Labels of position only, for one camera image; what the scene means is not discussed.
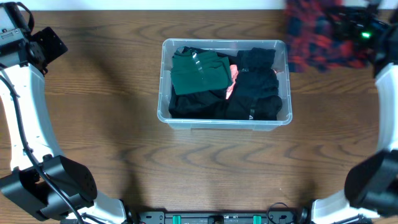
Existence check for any red navy plaid shirt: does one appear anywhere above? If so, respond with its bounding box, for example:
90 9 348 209
285 0 368 73

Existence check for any small black garment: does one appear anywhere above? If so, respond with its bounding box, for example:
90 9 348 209
224 95 282 121

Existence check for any pink garment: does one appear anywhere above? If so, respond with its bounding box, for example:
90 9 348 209
226 65 239 100

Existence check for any dark green garment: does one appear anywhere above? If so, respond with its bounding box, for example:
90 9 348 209
170 48 232 95

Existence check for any large black garment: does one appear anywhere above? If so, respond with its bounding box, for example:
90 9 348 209
169 47 229 119

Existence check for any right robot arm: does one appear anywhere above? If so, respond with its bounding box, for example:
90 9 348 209
295 1 397 223

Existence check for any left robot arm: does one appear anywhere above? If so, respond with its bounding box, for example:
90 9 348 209
1 2 133 223

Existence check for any clear plastic storage container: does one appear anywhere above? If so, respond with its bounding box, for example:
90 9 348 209
157 38 293 131

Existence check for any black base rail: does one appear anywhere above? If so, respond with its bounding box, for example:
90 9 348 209
137 210 297 224

